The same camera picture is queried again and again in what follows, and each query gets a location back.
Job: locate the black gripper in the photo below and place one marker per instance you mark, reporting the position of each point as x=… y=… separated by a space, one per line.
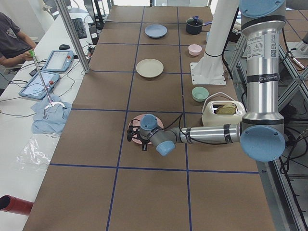
x=144 y=143

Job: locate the pink plate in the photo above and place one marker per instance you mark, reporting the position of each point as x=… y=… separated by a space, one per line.
x=136 y=121

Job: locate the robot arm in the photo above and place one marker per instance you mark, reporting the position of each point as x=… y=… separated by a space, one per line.
x=260 y=131

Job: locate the cream toaster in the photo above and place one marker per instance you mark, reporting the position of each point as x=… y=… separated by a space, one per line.
x=211 y=119

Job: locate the green bowl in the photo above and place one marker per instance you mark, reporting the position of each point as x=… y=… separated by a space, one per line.
x=199 y=94

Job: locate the cream plate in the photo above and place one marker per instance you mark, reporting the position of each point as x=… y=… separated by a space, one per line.
x=149 y=68

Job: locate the bread slice in toaster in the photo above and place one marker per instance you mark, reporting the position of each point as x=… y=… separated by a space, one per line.
x=227 y=109

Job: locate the light blue cloth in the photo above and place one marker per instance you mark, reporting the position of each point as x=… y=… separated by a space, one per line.
x=55 y=119

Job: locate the pink bowl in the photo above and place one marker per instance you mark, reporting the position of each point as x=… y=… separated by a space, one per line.
x=194 y=49

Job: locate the clear plastic bag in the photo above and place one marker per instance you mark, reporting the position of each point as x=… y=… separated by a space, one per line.
x=37 y=153

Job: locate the blue plate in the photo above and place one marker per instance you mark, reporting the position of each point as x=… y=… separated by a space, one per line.
x=155 y=31

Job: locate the far teach pendant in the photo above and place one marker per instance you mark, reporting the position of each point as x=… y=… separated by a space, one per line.
x=59 y=61

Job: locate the teach pendant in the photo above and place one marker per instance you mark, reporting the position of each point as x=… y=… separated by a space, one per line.
x=59 y=61
x=34 y=88

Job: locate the near teach pendant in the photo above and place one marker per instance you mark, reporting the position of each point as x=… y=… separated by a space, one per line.
x=34 y=88

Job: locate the black computer mouse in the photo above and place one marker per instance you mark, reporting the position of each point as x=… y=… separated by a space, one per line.
x=64 y=47

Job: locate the light blue cup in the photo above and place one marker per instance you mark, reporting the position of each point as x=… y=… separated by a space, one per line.
x=207 y=36

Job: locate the dark blue pot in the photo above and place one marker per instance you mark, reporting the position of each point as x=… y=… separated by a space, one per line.
x=195 y=24

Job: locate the black keyboard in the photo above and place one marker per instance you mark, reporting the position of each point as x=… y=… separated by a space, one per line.
x=79 y=28

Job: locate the reacher grabber tool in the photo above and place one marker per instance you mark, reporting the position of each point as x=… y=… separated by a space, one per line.
x=51 y=102

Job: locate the red cylinder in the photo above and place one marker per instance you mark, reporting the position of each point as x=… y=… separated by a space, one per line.
x=15 y=205

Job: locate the seated person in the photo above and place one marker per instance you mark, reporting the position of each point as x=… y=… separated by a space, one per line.
x=14 y=43

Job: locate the aluminium frame post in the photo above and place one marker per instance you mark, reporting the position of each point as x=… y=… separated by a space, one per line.
x=62 y=8

